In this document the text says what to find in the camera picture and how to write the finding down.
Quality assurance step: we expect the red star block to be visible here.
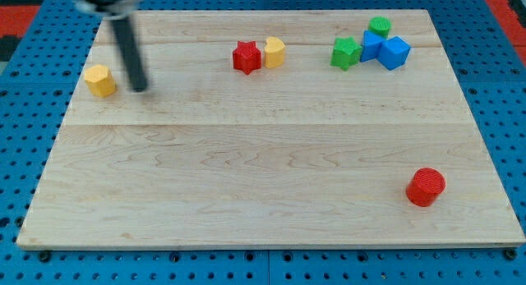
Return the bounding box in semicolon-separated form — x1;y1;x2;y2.
233;41;261;75

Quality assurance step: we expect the light wooden board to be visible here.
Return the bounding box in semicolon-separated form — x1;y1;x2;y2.
17;10;525;251

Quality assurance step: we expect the blue cube block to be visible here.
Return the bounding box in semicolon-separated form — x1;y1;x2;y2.
377;36;412;71

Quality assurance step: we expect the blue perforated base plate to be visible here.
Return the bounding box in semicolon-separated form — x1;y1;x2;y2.
1;0;525;284

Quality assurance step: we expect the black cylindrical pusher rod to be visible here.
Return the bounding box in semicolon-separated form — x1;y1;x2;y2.
110;16;149;93

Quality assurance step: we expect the blue triangular block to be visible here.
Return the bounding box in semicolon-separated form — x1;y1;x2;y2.
360;30;385;62

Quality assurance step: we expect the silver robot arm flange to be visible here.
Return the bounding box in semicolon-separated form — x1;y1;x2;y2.
73;0;142;19

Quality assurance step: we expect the yellow hexagon block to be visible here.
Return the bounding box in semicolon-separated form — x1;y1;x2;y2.
84;64;117;98

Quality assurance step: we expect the yellow crescent block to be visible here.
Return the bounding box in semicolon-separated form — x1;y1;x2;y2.
264;36;286;68

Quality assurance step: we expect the green star block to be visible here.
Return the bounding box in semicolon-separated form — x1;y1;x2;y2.
330;37;362;71

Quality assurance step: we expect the red cylinder block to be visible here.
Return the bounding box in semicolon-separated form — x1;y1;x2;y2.
405;168;446;207

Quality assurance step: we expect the green cylinder block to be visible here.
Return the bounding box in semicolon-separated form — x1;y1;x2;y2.
368;16;391;39

